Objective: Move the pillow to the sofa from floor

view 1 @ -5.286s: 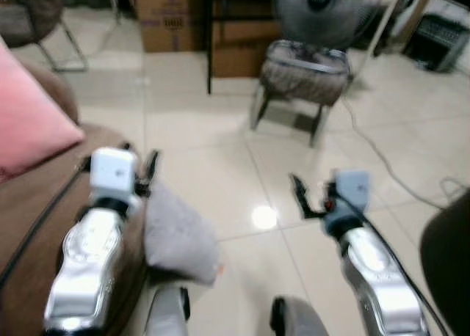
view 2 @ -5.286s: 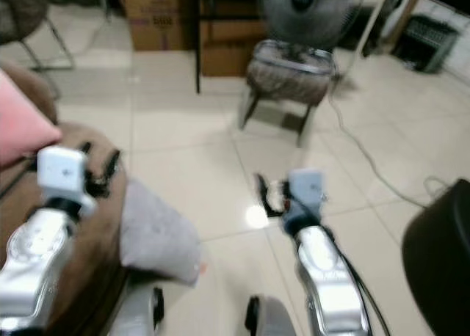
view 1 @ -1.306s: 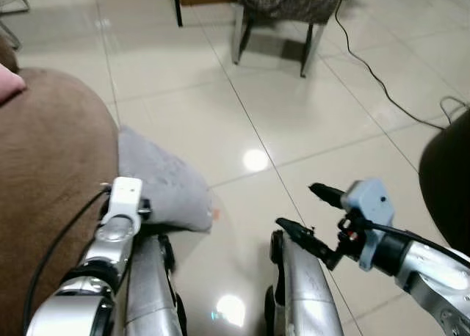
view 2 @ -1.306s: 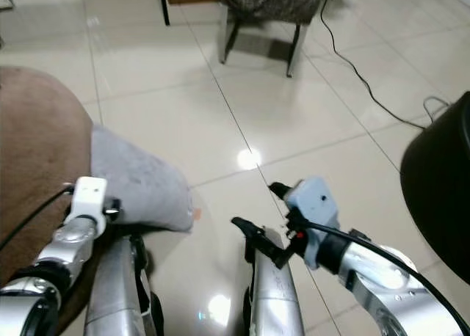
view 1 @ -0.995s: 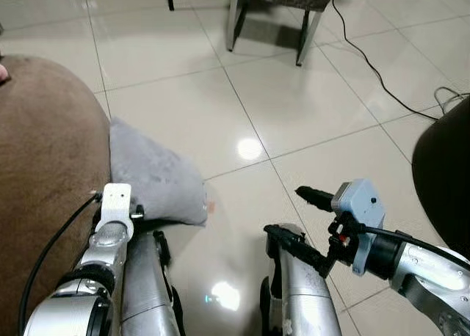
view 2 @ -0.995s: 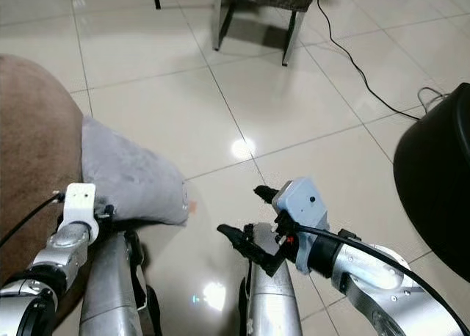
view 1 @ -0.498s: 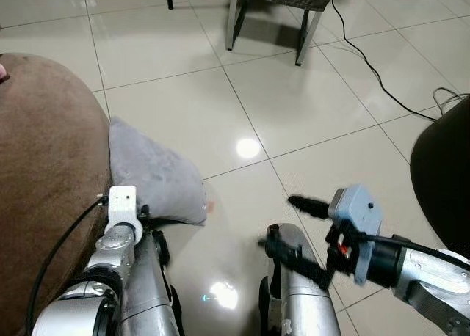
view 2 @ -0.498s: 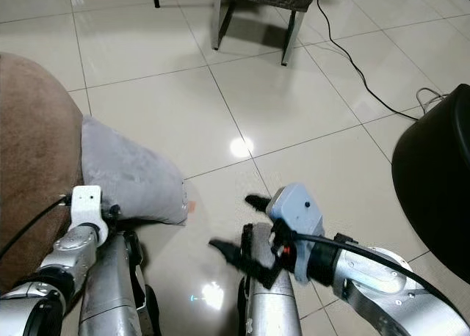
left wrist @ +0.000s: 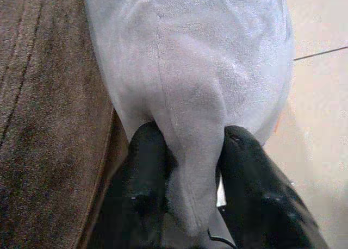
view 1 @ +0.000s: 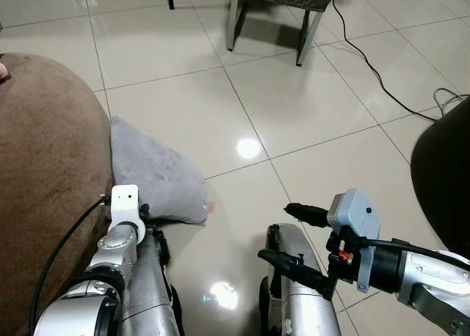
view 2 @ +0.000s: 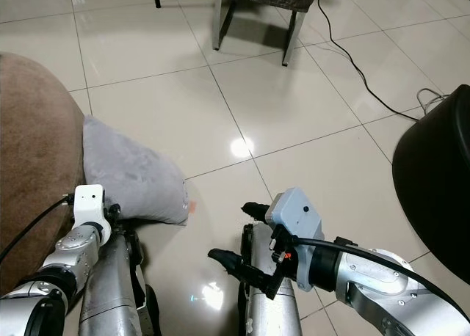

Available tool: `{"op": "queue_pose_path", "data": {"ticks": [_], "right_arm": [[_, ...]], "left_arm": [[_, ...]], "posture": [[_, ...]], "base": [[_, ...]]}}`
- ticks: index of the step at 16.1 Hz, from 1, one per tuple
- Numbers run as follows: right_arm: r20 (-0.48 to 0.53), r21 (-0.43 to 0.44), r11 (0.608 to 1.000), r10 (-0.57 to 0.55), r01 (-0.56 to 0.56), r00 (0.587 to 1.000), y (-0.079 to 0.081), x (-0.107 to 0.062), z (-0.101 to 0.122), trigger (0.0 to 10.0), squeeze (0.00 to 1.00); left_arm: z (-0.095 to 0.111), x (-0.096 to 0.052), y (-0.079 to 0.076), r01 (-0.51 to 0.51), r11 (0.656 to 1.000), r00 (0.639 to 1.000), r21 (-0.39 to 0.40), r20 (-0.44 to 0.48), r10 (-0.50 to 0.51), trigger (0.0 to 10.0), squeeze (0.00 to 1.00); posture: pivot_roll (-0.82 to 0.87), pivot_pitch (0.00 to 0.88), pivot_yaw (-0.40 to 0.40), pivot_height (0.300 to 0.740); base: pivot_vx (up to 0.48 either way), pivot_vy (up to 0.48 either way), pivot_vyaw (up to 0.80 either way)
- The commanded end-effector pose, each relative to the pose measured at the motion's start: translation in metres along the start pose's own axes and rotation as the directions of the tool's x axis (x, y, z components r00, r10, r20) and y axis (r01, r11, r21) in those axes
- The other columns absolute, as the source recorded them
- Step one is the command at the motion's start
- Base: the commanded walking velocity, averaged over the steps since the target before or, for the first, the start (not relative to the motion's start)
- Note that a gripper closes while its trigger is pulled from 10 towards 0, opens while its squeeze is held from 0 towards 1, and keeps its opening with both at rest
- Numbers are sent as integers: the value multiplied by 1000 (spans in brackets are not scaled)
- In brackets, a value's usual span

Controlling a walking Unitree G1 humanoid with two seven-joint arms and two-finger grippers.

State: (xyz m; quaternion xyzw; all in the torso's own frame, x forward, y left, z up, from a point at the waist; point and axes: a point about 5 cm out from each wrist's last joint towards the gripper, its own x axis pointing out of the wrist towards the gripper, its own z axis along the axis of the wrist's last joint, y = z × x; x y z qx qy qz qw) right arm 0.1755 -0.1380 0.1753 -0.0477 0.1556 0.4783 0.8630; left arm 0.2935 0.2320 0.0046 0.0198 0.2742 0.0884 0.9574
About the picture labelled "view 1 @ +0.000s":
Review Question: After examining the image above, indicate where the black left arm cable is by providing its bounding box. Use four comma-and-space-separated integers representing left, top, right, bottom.
28, 195, 112, 333

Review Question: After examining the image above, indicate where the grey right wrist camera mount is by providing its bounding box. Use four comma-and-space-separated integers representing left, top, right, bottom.
327, 189, 384, 293

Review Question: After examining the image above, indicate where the silver right robot leg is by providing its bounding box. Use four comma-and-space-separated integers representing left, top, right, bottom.
260, 222, 347, 336

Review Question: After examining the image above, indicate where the silver left robot leg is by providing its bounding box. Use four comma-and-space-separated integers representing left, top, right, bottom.
119, 228, 185, 336

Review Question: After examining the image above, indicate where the grey looped cable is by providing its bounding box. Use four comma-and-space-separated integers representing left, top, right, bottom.
431, 87, 470, 119

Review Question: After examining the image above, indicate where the grey pillow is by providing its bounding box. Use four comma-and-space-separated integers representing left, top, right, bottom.
110, 116, 211, 227

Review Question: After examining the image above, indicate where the silver robot leg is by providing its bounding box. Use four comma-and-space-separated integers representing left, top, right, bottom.
119, 228, 185, 336
260, 222, 347, 336

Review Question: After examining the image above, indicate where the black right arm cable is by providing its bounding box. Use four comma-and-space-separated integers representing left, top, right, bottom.
345, 235, 470, 272

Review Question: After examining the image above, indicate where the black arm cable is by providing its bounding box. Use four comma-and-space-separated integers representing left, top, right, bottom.
345, 235, 470, 272
28, 195, 112, 333

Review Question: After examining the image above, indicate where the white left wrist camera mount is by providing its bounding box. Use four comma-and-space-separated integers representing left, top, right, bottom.
109, 184, 147, 242

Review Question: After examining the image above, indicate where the grey metal frame chair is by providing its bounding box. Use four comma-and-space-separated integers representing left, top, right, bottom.
225, 0, 343, 67

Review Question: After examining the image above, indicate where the black floor cable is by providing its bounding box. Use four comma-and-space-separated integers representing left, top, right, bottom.
331, 0, 442, 124

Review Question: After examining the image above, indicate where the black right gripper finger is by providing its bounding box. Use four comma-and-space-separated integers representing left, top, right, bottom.
258, 249, 329, 293
285, 202, 329, 227

